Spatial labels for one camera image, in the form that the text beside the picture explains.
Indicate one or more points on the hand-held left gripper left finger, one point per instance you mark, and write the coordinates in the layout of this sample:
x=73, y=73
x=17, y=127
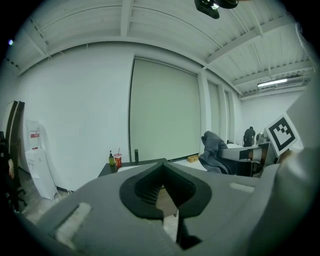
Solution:
x=105, y=217

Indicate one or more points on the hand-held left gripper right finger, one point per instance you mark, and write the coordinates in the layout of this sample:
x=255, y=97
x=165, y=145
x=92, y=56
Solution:
x=225, y=200

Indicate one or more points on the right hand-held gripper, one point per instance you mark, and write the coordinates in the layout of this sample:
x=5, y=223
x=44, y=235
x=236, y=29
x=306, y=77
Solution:
x=282, y=135

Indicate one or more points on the blue cloth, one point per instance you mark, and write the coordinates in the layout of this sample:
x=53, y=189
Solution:
x=212, y=150

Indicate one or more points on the green soap bottle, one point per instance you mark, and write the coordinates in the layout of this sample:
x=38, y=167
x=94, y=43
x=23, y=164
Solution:
x=111, y=160

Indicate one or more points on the red cup with straw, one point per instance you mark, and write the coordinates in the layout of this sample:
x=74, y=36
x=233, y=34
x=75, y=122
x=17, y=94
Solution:
x=118, y=160

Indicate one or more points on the black faucet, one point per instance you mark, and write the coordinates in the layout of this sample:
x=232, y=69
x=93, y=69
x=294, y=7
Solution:
x=136, y=157

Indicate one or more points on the white roller blind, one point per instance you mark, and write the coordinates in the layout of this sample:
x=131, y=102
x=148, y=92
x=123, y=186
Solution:
x=165, y=110

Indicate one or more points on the ceiling light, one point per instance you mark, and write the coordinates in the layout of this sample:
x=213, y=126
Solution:
x=272, y=83

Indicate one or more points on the white water dispenser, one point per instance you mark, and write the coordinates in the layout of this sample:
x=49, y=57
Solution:
x=40, y=162

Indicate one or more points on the dark leaning boards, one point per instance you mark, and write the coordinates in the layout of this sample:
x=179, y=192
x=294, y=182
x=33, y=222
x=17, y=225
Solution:
x=18, y=125

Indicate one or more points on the black head camera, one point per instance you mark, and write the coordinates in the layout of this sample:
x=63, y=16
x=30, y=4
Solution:
x=210, y=8

